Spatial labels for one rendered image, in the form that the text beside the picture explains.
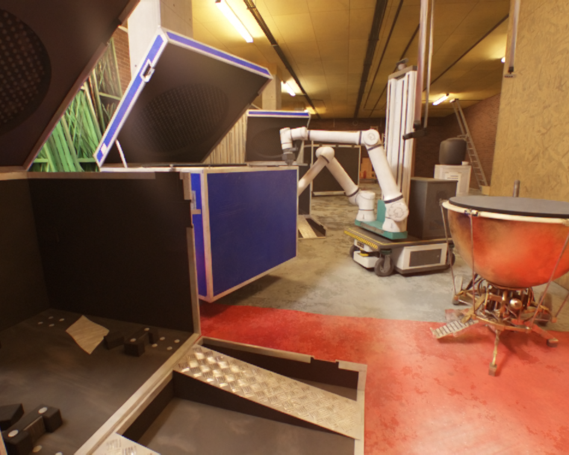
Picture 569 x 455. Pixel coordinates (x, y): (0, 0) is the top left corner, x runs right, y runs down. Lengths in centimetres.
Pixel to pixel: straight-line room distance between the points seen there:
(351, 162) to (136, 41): 675
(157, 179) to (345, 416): 127
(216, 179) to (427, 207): 187
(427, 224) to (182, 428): 242
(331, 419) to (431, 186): 213
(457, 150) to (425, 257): 253
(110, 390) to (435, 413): 128
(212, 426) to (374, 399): 68
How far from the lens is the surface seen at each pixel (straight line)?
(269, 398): 137
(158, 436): 140
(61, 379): 157
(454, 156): 516
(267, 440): 133
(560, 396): 193
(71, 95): 183
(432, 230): 304
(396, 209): 252
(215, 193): 185
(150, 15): 350
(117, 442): 123
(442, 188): 303
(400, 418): 150
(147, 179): 154
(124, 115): 240
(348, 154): 901
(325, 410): 141
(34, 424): 130
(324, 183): 868
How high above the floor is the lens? 101
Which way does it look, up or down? 12 degrees down
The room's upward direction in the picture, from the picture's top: straight up
